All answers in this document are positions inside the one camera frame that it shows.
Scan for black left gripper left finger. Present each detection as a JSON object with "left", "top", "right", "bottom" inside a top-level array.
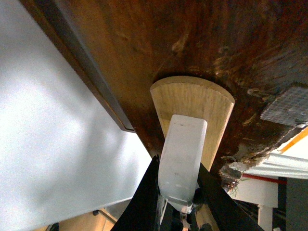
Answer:
[{"left": 113, "top": 156, "right": 159, "bottom": 231}]

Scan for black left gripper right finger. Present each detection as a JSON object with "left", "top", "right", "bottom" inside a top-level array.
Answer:
[{"left": 191, "top": 165, "right": 263, "bottom": 231}]

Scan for white drawer handle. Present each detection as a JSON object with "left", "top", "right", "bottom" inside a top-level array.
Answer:
[{"left": 158, "top": 115, "right": 207, "bottom": 214}]

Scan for brown wooden drawer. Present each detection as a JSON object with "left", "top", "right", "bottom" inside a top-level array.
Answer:
[{"left": 56, "top": 0, "right": 308, "bottom": 176}]

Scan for cream plastic storage box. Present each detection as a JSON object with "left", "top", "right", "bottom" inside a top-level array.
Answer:
[{"left": 244, "top": 128, "right": 308, "bottom": 180}]

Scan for left grey tape piece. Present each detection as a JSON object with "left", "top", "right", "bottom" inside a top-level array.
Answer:
[{"left": 260, "top": 85, "right": 308, "bottom": 128}]

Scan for dark brown wooden cabinet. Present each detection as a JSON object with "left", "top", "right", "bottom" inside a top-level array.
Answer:
[{"left": 20, "top": 0, "right": 135, "bottom": 133}]

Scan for tan handle backplate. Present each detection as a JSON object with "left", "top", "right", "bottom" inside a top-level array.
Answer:
[{"left": 150, "top": 76, "right": 235, "bottom": 231}]

